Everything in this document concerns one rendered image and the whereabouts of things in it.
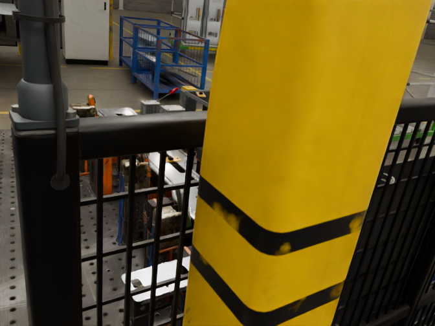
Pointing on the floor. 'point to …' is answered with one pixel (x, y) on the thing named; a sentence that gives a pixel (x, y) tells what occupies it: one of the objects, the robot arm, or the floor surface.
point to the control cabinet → (85, 32)
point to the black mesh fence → (410, 316)
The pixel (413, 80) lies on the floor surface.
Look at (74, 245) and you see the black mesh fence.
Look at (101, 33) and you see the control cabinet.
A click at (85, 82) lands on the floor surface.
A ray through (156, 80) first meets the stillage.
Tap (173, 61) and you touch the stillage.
